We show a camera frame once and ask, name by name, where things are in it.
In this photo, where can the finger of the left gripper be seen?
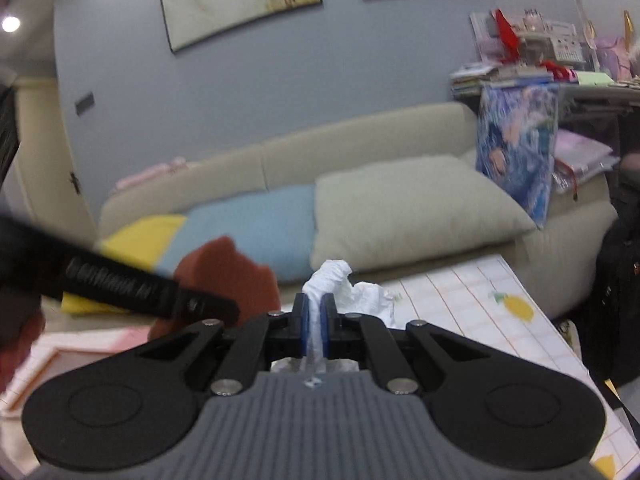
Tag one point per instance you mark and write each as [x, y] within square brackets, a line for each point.
[45, 265]

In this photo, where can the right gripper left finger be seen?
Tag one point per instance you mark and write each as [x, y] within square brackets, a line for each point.
[266, 338]

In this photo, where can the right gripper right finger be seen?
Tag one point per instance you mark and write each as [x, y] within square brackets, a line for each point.
[366, 340]

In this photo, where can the white cloth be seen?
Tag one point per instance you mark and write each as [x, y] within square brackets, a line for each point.
[363, 297]

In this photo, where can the brown plush toy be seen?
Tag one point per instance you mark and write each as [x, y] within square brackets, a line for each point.
[221, 270]

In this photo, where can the orange-rimmed white storage box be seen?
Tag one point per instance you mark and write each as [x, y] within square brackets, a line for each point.
[57, 353]

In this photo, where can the light blue cushion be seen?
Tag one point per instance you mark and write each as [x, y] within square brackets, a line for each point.
[274, 229]

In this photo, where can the yellow cushion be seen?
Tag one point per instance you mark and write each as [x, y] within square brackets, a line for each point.
[140, 244]

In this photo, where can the beige cushion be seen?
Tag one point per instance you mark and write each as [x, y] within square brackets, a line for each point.
[422, 208]

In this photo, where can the white grid lemon tablecloth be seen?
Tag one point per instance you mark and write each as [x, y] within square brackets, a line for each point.
[483, 300]

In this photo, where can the pink item on sofa back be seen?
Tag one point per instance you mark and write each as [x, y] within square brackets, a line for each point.
[149, 174]

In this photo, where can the beige sofa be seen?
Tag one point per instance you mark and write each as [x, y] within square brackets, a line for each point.
[555, 264]

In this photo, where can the black backpack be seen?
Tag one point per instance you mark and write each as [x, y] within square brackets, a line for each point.
[608, 320]

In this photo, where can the blue anime print pillow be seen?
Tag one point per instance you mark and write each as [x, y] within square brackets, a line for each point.
[515, 142]

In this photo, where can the stack of books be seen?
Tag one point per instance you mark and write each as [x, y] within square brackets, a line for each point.
[469, 79]

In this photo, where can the pink folders under desk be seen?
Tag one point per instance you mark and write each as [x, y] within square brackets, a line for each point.
[577, 159]

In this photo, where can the grey desk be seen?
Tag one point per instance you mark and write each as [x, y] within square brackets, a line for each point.
[608, 113]

